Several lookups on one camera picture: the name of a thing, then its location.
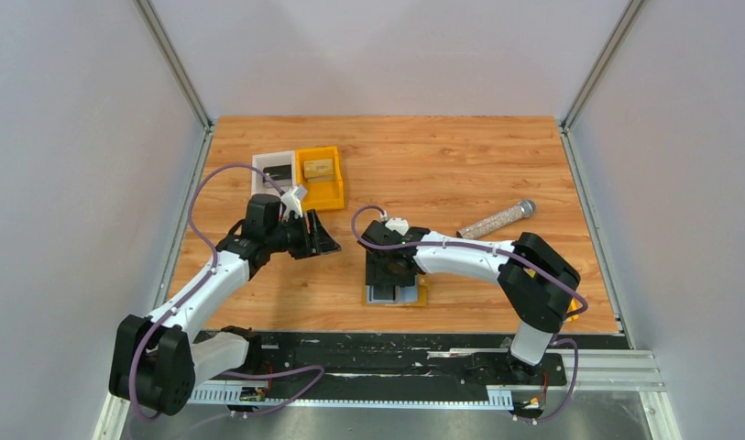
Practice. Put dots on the white plastic bin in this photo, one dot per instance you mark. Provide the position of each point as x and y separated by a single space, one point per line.
261 185

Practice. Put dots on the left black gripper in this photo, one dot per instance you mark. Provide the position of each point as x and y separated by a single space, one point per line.
320 239

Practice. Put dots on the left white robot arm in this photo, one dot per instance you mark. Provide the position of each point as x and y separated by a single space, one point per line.
157 363

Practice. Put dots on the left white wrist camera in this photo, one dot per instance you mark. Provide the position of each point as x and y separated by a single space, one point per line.
291 201

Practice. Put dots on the glitter silver microphone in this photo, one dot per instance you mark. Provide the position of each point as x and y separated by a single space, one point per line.
523 209

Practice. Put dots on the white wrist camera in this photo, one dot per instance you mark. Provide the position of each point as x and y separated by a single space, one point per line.
397 224
291 201

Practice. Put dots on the yellow leather card holder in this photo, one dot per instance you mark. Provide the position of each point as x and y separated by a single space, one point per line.
423 295

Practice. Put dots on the yellow plastic bin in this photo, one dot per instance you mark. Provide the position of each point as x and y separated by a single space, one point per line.
322 195

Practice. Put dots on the yellow plastic tool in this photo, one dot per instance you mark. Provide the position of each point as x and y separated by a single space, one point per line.
572 312

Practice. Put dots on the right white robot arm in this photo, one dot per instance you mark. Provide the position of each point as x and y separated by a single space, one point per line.
540 285

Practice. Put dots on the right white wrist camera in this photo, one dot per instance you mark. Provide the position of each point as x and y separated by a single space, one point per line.
397 224

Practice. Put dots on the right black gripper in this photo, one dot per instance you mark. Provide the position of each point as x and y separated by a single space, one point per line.
376 275

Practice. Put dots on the black card in bin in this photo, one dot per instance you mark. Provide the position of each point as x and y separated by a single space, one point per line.
281 174

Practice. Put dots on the gold VIP card in bin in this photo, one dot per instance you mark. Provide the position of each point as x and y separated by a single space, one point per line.
319 170

